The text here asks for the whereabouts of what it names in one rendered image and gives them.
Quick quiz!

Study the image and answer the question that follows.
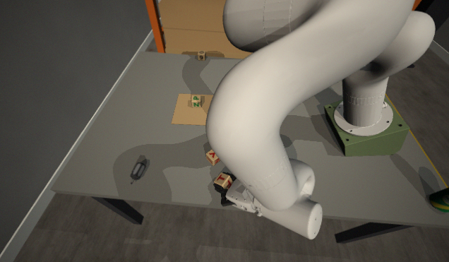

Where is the green drink can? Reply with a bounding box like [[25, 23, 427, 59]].
[[429, 187, 449, 213]]

